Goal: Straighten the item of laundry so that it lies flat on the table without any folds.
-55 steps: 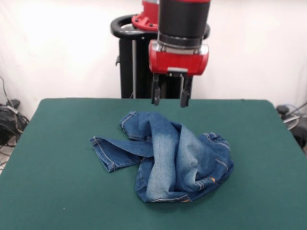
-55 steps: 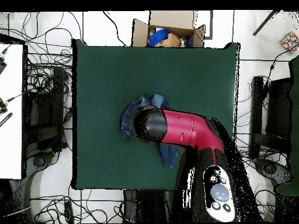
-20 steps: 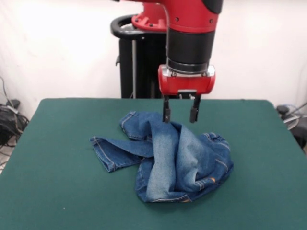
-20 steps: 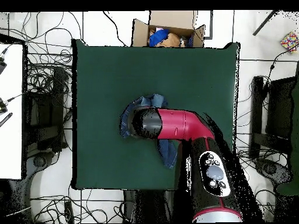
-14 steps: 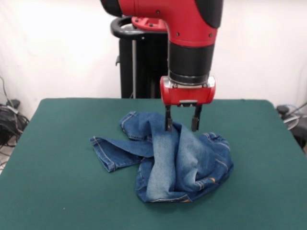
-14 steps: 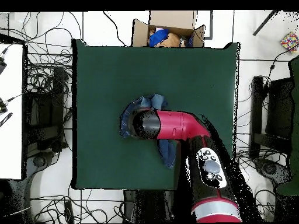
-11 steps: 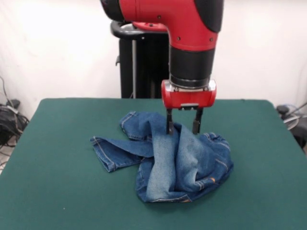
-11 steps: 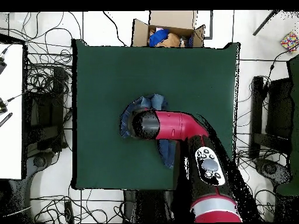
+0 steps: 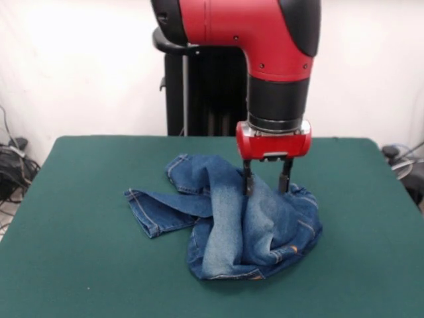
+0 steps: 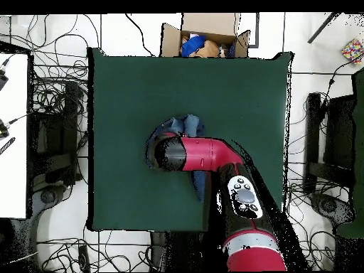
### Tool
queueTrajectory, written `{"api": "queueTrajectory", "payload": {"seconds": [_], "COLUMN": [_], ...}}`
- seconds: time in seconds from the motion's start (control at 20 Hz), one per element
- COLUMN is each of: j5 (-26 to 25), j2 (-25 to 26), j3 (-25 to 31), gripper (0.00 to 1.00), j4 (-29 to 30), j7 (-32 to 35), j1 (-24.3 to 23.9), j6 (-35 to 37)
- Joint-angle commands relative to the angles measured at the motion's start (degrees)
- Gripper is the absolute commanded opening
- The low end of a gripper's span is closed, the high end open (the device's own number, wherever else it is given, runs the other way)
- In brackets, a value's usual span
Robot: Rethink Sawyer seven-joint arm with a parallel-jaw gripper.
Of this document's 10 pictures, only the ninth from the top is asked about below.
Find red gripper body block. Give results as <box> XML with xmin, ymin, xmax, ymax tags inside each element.
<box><xmin>235</xmin><ymin>120</ymin><xmax>313</xmax><ymax>163</ymax></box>

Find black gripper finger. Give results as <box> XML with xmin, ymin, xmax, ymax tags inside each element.
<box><xmin>278</xmin><ymin>160</ymin><xmax>294</xmax><ymax>193</ymax></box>
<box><xmin>242</xmin><ymin>160</ymin><xmax>255</xmax><ymax>196</ymax></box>

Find blue denim jeans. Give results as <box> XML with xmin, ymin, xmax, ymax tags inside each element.
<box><xmin>124</xmin><ymin>152</ymin><xmax>324</xmax><ymax>282</ymax></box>

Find dark green table cloth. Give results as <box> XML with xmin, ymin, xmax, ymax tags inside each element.
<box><xmin>0</xmin><ymin>134</ymin><xmax>424</xmax><ymax>318</ymax></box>

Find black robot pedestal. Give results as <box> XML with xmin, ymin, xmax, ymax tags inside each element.
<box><xmin>152</xmin><ymin>26</ymin><xmax>252</xmax><ymax>137</ymax></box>

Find tangle of black cables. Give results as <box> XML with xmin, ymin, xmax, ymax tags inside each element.
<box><xmin>0</xmin><ymin>105</ymin><xmax>42</xmax><ymax>233</ymax></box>

